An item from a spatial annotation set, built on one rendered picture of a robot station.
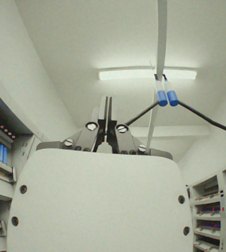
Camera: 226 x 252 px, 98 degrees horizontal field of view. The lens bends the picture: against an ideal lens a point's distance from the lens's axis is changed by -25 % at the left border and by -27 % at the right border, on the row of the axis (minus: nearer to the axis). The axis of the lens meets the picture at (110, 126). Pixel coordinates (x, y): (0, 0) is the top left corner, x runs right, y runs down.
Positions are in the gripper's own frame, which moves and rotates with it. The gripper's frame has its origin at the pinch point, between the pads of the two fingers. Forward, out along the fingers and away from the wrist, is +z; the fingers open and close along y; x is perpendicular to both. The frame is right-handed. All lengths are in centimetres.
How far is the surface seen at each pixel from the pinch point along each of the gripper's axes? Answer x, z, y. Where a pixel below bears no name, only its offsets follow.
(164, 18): 20, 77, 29
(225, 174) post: -66, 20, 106
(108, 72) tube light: -48, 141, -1
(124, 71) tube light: -43, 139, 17
